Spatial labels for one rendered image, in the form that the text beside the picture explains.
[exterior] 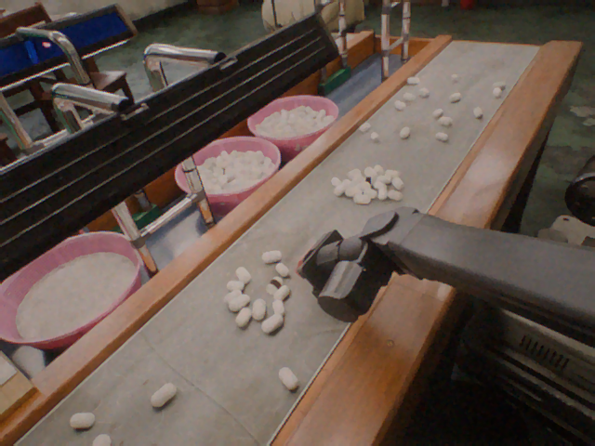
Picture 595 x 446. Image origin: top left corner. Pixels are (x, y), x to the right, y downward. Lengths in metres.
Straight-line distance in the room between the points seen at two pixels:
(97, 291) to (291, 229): 0.39
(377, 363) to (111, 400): 0.39
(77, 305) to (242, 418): 0.40
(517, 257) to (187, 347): 0.51
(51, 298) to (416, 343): 0.67
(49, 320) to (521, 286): 0.76
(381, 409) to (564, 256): 0.32
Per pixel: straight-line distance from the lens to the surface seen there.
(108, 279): 0.88
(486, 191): 0.88
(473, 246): 0.37
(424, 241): 0.43
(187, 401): 0.64
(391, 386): 0.57
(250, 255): 0.78
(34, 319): 0.89
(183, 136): 0.50
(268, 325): 0.64
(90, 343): 0.74
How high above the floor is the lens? 1.27
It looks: 41 degrees down
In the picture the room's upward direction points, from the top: 9 degrees counter-clockwise
